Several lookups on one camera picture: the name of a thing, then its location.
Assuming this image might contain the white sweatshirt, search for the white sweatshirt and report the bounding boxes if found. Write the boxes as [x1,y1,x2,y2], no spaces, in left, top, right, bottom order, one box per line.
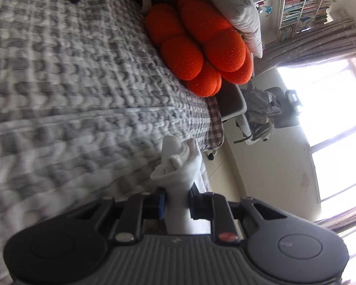
[150,135,210,235]

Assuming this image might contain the camouflage backpack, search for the camouflage backpack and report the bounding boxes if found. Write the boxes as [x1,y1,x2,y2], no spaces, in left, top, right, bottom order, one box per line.
[243,89,283,142]

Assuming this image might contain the grey checked quilt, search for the grey checked quilt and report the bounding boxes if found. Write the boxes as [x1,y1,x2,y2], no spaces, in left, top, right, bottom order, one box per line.
[0,0,224,284]

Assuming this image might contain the white office chair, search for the white office chair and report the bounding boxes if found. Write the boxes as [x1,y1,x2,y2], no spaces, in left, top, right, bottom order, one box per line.
[216,84,302,145]

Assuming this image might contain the beige curtain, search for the beige curtain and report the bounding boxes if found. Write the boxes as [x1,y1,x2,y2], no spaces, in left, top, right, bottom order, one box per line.
[254,17,356,76]

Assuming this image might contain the red pumpkin plush cushion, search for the red pumpkin plush cushion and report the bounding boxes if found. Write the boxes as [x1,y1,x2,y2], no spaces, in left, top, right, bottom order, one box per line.
[145,0,253,97]

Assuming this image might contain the white desk with bookshelf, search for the white desk with bookshelf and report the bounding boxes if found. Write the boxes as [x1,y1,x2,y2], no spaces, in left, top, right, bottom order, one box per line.
[245,0,343,81]

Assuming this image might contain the white printed pillow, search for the white printed pillow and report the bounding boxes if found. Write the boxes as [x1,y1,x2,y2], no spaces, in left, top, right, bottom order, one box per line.
[210,0,263,58]

